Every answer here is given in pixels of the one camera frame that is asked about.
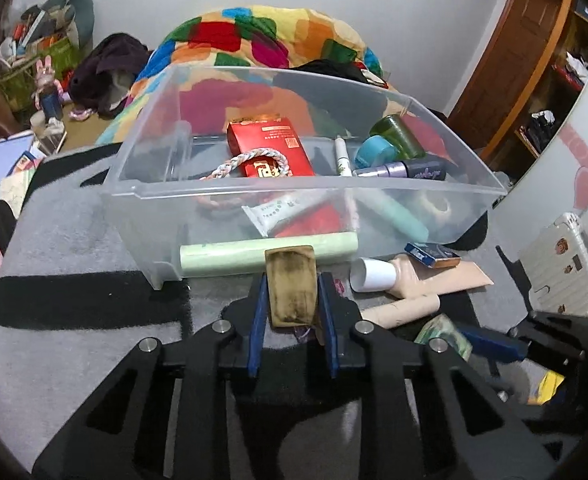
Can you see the white sliding door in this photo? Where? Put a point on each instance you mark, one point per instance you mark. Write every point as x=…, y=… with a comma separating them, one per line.
x=574, y=160

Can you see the wooden wardrobe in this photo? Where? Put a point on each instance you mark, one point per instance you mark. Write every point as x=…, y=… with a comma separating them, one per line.
x=524, y=35

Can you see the white pen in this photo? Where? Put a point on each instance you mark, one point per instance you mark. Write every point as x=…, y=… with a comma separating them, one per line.
x=342, y=157

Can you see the green patterned packet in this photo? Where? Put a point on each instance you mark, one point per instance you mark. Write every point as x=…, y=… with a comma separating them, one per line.
x=444, y=335

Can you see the white tube green dots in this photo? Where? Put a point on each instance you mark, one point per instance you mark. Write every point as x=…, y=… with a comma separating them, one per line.
x=274, y=212

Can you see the red packet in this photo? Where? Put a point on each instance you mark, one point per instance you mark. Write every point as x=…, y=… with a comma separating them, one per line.
x=269, y=140

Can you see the green spray bottle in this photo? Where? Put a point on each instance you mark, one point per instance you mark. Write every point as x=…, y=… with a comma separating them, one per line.
x=399, y=135

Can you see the small cardboard box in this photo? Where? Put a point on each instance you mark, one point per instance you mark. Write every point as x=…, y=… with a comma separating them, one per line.
x=431, y=255

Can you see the dark purple clothes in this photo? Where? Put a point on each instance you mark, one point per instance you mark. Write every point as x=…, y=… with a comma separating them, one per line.
x=104, y=70

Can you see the yellow card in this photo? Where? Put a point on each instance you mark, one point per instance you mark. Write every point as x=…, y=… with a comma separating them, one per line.
x=549, y=387

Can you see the white tape roll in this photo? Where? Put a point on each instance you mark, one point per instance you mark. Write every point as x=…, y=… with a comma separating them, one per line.
x=436, y=207

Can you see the colourful patchwork quilt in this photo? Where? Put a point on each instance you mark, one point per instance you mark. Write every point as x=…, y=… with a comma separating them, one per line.
x=214, y=35

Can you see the grey plush pillow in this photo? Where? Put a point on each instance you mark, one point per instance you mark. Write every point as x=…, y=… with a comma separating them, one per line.
x=79, y=10

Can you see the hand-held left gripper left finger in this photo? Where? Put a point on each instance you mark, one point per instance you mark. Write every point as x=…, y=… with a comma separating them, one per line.
x=256, y=335

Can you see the clear plastic storage box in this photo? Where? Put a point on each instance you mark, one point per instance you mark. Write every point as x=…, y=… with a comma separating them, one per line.
x=144, y=210

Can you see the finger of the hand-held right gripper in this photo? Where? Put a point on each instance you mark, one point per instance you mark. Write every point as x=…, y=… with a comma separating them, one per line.
x=489, y=344
x=516, y=280

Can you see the beige bottle white cap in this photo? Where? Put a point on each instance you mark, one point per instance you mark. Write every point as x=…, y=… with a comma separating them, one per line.
x=374, y=275

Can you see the blue tape roll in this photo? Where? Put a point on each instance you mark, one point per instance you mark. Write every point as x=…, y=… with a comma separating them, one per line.
x=374, y=152

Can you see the dark purple bottle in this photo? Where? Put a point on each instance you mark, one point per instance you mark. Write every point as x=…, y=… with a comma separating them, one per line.
x=424, y=169

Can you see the light green tube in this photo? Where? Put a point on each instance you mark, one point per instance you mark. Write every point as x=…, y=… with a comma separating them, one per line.
x=224, y=257

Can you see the pink rabbit toy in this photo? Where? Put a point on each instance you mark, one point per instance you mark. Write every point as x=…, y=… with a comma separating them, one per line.
x=49, y=95

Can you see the white suitcase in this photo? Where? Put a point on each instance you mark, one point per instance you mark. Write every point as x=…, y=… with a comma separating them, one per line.
x=559, y=270

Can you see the olive brown block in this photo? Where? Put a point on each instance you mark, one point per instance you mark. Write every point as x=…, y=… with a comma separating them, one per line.
x=291, y=285

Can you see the teal tube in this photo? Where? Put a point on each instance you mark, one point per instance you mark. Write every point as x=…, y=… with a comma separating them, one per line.
x=399, y=220

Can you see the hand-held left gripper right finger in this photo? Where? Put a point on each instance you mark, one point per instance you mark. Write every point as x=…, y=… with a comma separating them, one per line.
x=328, y=335

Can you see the wooden roller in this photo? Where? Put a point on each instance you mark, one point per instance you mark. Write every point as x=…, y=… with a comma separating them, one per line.
x=404, y=310

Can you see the green bag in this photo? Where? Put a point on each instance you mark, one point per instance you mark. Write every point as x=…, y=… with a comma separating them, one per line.
x=16, y=85

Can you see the grey and black blanket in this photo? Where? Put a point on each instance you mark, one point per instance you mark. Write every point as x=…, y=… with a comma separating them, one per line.
x=74, y=240

